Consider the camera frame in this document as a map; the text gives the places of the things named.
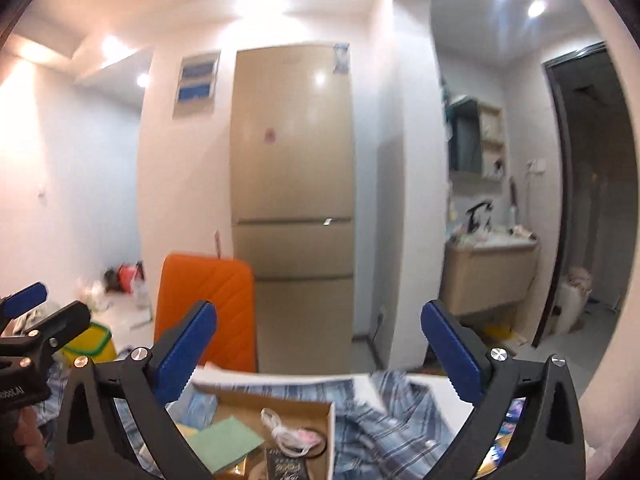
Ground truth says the white cable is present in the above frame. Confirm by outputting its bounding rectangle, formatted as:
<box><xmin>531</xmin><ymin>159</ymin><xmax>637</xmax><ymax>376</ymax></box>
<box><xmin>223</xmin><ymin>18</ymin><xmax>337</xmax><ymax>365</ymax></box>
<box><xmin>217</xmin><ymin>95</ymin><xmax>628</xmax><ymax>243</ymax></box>
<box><xmin>260</xmin><ymin>407</ymin><xmax>326</xmax><ymax>457</ymax></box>

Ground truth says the grey wall electrical panel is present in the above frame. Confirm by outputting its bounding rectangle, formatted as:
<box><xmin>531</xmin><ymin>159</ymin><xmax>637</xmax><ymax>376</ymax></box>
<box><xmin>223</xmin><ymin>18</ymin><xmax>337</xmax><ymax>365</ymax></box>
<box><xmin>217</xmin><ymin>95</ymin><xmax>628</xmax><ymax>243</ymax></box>
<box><xmin>172</xmin><ymin>50</ymin><xmax>221</xmax><ymax>118</ymax></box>

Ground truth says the person's left hand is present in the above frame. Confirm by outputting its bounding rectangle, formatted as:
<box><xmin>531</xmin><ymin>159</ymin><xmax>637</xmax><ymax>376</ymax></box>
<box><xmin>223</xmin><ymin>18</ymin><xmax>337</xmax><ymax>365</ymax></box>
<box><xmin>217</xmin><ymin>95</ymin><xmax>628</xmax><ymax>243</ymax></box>
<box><xmin>15</xmin><ymin>404</ymin><xmax>52</xmax><ymax>467</ymax></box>

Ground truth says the beige vanity cabinet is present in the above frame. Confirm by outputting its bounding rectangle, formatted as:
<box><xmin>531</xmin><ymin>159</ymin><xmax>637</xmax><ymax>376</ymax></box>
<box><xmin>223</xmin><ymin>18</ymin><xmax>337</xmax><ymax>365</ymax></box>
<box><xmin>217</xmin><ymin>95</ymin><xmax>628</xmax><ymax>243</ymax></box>
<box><xmin>442</xmin><ymin>235</ymin><xmax>540</xmax><ymax>318</ymax></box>

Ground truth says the beige three-door fridge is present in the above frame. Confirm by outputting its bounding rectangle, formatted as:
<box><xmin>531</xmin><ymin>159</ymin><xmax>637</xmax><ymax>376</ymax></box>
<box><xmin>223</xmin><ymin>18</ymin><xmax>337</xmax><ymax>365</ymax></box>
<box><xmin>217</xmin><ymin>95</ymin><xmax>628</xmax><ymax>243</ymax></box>
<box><xmin>230</xmin><ymin>44</ymin><xmax>357</xmax><ymax>376</ymax></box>

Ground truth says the dark door frame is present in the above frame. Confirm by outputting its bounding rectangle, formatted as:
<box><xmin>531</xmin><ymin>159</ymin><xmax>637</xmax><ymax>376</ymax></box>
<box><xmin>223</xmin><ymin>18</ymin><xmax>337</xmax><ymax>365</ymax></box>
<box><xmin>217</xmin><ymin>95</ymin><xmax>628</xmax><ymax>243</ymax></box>
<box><xmin>542</xmin><ymin>42</ymin><xmax>638</xmax><ymax>346</ymax></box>

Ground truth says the yellow bin with green rim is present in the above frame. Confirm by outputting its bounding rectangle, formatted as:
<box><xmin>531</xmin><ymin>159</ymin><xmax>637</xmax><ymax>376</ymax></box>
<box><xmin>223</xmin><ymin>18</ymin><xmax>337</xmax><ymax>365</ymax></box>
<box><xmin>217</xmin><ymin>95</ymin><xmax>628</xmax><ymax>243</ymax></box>
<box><xmin>60</xmin><ymin>322</ymin><xmax>118</xmax><ymax>363</ymax></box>

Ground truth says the gold cigarette pack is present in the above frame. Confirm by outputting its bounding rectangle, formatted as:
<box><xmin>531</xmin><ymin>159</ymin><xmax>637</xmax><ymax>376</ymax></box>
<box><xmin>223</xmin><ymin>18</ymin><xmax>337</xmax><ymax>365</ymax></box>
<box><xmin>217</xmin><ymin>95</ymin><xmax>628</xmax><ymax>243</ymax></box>
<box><xmin>487</xmin><ymin>432</ymin><xmax>516</xmax><ymax>466</ymax></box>

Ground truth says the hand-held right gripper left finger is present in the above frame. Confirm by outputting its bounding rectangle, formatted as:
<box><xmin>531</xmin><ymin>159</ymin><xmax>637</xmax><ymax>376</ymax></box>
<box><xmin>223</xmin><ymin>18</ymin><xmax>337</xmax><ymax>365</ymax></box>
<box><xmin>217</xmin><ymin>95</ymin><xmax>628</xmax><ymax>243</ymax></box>
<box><xmin>52</xmin><ymin>300</ymin><xmax>218</xmax><ymax>480</ymax></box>

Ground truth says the orange padded chair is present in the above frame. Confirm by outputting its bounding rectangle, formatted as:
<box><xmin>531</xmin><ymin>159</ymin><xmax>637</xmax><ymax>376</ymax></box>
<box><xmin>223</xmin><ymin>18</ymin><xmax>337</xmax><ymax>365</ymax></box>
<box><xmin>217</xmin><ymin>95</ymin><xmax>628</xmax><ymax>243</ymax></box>
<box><xmin>154</xmin><ymin>253</ymin><xmax>258</xmax><ymax>373</ymax></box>

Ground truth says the white bin with cloth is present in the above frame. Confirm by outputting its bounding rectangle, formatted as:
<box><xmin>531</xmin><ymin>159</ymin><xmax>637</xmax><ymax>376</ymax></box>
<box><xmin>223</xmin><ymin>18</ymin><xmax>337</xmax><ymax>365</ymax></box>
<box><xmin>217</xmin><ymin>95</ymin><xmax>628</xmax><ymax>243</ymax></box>
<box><xmin>552</xmin><ymin>266</ymin><xmax>593</xmax><ymax>336</ymax></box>

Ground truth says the light blue packet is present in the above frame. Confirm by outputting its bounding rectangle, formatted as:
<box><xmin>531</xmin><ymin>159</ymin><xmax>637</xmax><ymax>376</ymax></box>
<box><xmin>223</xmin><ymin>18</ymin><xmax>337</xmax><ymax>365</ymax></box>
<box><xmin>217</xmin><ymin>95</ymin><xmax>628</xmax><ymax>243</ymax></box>
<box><xmin>170</xmin><ymin>391</ymin><xmax>221</xmax><ymax>431</ymax></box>

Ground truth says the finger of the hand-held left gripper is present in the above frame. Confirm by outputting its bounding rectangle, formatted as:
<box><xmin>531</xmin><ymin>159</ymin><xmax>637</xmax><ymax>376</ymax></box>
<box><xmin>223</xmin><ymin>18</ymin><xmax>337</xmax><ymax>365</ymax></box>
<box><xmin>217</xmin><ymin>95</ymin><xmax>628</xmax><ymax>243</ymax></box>
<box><xmin>0</xmin><ymin>281</ymin><xmax>50</xmax><ymax>322</ymax></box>
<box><xmin>0</xmin><ymin>301</ymin><xmax>92</xmax><ymax>360</ymax></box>

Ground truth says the blue cigarette pack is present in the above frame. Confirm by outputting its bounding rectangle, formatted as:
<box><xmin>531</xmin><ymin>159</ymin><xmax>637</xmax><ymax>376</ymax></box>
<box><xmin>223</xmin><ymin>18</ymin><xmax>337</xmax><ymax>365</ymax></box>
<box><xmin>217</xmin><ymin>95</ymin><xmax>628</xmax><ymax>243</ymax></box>
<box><xmin>505</xmin><ymin>399</ymin><xmax>527</xmax><ymax>431</ymax></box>

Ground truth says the beige wall shelf niche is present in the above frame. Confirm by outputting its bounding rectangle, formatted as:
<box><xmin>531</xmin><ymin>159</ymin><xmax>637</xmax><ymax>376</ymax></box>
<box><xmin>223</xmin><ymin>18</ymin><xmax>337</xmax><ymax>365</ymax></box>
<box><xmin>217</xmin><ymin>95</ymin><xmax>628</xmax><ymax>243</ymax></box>
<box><xmin>477</xmin><ymin>100</ymin><xmax>505</xmax><ymax>181</ymax></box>

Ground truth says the black cigarette pack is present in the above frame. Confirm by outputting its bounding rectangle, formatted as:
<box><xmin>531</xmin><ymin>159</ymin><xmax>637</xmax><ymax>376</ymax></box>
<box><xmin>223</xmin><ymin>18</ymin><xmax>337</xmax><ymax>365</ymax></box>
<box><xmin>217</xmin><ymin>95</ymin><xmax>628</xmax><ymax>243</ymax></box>
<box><xmin>264</xmin><ymin>447</ymin><xmax>306</xmax><ymax>480</ymax></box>

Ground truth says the bathroom mirror cabinet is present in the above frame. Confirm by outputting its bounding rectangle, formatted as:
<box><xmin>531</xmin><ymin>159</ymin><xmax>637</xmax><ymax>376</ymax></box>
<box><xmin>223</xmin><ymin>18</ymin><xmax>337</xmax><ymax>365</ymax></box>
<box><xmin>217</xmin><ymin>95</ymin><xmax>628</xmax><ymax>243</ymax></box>
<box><xmin>447</xmin><ymin>97</ymin><xmax>483</xmax><ymax>173</ymax></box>

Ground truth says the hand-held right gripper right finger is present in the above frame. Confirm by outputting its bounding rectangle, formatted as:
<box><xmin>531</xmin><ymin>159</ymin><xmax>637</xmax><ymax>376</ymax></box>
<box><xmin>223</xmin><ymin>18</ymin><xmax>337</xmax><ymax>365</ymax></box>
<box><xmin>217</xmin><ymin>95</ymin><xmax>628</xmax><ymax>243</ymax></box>
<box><xmin>420</xmin><ymin>300</ymin><xmax>587</xmax><ymax>480</ymax></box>

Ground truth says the green notepad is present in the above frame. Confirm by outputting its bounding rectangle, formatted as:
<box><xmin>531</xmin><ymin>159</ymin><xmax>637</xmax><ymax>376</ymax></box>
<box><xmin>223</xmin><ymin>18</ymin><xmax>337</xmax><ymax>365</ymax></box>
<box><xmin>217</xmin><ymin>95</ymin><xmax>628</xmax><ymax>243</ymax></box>
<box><xmin>186</xmin><ymin>416</ymin><xmax>266</xmax><ymax>475</ymax></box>

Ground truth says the white green bag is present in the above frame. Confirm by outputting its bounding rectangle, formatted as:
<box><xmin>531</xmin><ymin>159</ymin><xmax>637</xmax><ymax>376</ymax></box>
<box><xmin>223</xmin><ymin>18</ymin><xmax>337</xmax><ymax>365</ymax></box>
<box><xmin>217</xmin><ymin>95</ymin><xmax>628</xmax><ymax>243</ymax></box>
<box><xmin>75</xmin><ymin>280</ymin><xmax>108</xmax><ymax>311</ymax></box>

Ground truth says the red plastic bag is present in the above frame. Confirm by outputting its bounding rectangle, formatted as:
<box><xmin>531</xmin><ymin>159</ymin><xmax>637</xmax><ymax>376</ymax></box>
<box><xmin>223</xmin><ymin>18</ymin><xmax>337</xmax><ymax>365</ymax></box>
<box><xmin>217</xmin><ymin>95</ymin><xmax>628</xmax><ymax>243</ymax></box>
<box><xmin>117</xmin><ymin>262</ymin><xmax>143</xmax><ymax>293</ymax></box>

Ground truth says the blue plaid shirt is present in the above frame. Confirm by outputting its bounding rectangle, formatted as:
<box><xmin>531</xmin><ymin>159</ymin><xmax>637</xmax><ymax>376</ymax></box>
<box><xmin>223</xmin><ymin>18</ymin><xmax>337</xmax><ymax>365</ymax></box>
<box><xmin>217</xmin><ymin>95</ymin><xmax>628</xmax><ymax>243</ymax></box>
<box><xmin>40</xmin><ymin>370</ymin><xmax>481</xmax><ymax>480</ymax></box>

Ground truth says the black faucet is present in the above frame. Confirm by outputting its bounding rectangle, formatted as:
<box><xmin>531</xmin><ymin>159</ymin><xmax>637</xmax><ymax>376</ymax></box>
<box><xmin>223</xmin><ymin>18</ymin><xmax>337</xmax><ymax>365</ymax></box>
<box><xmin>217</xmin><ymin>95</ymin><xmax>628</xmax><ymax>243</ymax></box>
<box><xmin>466</xmin><ymin>201</ymin><xmax>493</xmax><ymax>231</ymax></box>

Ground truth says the cardboard box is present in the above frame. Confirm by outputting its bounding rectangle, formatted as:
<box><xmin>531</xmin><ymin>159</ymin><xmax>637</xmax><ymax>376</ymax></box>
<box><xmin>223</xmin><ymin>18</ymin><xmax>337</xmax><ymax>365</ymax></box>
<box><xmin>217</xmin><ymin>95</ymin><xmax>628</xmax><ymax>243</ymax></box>
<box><xmin>190</xmin><ymin>364</ymin><xmax>336</xmax><ymax>480</ymax></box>

